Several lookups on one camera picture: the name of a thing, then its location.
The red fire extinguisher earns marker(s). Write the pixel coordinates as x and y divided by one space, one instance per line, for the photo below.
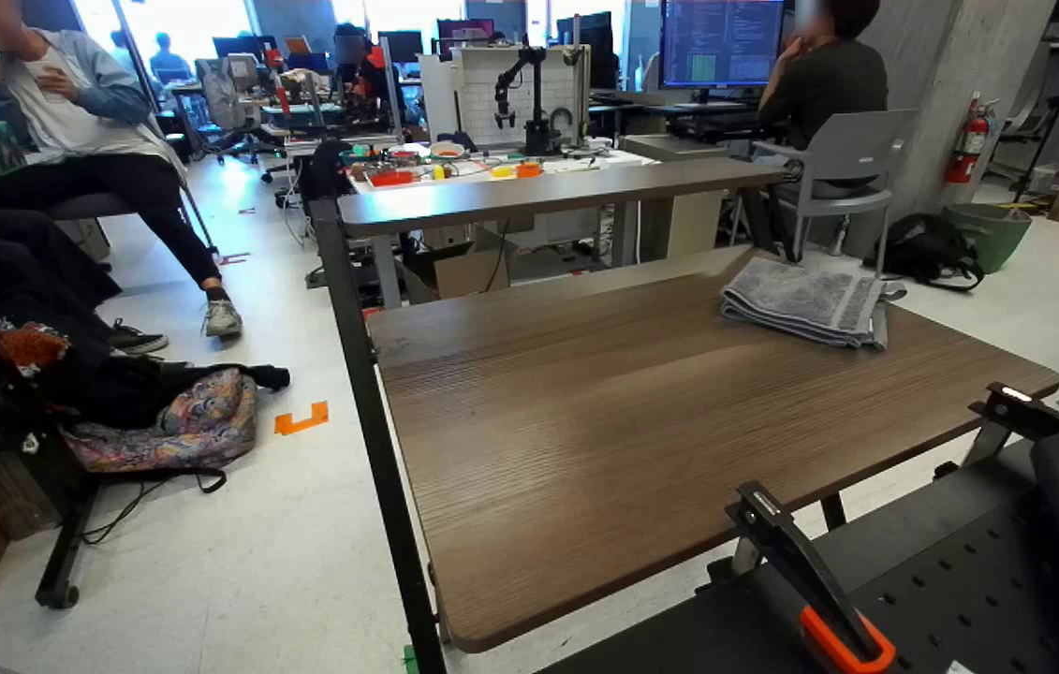
964 150

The grey folded cloth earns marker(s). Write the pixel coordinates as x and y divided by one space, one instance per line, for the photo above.
801 300

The white tiled backdrop panel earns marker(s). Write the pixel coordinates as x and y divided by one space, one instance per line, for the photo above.
478 94

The small black robot arm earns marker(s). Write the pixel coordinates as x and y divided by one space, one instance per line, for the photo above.
538 103

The monitor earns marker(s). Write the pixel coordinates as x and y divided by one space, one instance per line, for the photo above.
721 42

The office chair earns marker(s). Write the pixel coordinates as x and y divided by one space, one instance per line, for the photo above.
229 98

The person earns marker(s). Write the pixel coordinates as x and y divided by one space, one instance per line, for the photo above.
824 84
70 103
169 58

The brown table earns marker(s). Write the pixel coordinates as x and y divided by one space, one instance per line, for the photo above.
538 192

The black rolling stand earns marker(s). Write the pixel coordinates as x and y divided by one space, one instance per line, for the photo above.
61 552

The grey chair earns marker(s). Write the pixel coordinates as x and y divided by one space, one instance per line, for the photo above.
852 150

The heap of black clothing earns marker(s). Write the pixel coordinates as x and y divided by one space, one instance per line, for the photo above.
42 281

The colourful patterned backpack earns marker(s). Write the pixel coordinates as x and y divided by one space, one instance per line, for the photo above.
192 426

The white table with small items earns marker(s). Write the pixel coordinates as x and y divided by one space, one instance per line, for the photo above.
492 170

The orange floor tape marker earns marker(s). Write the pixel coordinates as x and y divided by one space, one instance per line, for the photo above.
300 421

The black backpack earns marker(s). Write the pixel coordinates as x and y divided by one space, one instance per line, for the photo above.
927 248

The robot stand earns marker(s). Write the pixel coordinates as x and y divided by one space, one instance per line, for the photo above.
950 580

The green bin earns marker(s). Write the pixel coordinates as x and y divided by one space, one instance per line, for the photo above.
997 234

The black metal frame post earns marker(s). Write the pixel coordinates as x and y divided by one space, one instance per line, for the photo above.
370 412

